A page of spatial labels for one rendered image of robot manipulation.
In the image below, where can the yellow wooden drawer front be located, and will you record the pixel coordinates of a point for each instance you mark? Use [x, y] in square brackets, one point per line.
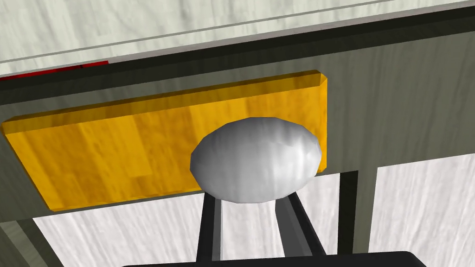
[111, 155]

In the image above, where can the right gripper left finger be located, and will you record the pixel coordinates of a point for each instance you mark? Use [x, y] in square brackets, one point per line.
[208, 230]

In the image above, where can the silver round knob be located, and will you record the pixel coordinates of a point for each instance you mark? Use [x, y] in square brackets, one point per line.
[256, 159]

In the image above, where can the grey-green desk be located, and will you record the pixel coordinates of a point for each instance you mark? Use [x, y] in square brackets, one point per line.
[393, 107]

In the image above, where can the red flat strip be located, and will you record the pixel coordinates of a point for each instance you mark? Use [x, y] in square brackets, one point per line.
[55, 70]

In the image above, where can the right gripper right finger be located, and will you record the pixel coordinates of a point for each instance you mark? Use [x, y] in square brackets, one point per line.
[297, 230]

